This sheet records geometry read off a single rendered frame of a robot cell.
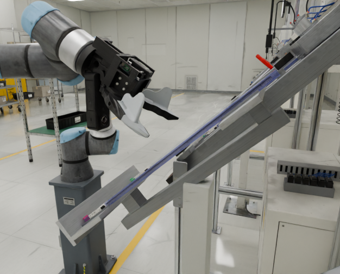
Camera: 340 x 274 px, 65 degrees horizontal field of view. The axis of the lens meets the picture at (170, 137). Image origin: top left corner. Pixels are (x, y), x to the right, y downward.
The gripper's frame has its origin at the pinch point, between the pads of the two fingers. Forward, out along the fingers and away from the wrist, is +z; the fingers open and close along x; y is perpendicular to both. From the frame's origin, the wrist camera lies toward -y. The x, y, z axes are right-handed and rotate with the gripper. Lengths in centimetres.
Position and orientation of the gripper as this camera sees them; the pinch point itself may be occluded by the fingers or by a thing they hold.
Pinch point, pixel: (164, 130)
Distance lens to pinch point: 49.8
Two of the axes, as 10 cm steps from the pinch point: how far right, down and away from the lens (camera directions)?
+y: 5.2, -7.5, -4.1
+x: 3.5, -2.5, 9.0
